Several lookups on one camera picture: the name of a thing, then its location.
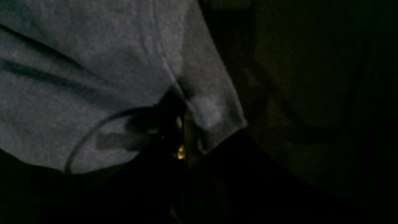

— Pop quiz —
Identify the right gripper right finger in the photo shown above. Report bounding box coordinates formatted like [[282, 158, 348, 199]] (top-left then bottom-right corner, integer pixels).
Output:
[[184, 109, 204, 168]]

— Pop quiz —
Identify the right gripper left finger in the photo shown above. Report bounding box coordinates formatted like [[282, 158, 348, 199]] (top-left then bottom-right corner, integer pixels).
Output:
[[152, 87, 187, 161]]

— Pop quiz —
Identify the light blue t-shirt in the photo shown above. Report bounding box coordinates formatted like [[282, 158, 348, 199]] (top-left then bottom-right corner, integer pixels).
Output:
[[0, 0, 247, 174]]

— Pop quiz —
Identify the black table cloth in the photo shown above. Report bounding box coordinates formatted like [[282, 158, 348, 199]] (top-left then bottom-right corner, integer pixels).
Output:
[[199, 0, 397, 214]]

